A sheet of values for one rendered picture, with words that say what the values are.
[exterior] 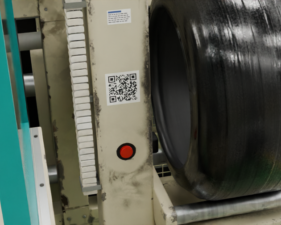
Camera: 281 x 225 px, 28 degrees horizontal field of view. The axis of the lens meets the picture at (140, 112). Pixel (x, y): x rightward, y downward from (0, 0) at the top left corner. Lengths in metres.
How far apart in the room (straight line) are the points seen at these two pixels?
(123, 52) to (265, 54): 0.30
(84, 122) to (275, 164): 0.43
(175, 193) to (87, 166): 0.38
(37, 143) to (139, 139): 0.42
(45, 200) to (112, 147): 0.53
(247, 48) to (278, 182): 0.33
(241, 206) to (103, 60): 0.49
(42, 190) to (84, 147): 0.50
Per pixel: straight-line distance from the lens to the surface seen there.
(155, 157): 1.57
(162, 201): 1.32
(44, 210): 0.76
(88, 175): 1.32
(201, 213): 1.35
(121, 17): 1.18
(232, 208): 1.37
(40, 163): 0.86
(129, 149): 1.29
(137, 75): 1.22
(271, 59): 1.13
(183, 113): 1.62
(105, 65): 1.20
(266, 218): 1.43
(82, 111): 1.24
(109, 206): 1.37
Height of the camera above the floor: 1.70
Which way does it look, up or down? 25 degrees down
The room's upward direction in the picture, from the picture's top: 2 degrees counter-clockwise
